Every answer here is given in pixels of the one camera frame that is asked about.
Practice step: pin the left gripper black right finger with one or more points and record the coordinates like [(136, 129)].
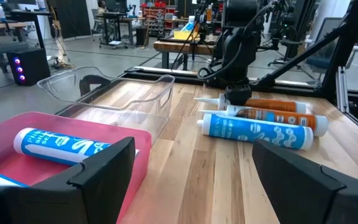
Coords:
[(322, 199)]

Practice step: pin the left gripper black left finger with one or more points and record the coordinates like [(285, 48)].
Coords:
[(73, 199)]

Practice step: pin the orange silicone sealant tube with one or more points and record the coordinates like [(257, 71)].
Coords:
[(291, 118), (275, 105)]

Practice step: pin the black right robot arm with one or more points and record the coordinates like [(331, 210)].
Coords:
[(238, 46)]

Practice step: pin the wooden workbench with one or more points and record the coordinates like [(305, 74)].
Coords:
[(179, 46)]

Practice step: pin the pink translucent plastic bin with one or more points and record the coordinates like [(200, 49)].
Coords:
[(73, 123)]

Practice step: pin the yellow plastic bin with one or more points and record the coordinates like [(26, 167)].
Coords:
[(183, 35)]

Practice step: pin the blue office chair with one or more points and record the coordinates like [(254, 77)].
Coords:
[(322, 53)]

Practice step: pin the silver aluminium extrusion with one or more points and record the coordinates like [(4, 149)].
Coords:
[(342, 90)]

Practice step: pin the black trash can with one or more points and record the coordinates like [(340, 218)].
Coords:
[(142, 36)]

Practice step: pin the red parts shelf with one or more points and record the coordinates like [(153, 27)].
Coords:
[(154, 18)]

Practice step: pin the clear plastic bin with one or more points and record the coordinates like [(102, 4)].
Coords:
[(120, 93)]

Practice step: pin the black computer tower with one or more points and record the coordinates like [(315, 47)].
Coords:
[(31, 67)]

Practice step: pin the black rolling cart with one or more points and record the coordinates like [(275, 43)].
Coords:
[(113, 29)]

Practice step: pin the person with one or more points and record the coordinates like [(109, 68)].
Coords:
[(102, 7)]

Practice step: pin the wooden desk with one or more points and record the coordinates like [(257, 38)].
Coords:
[(2, 26)]

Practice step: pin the black frame clamp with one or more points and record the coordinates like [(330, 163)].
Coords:
[(93, 81)]

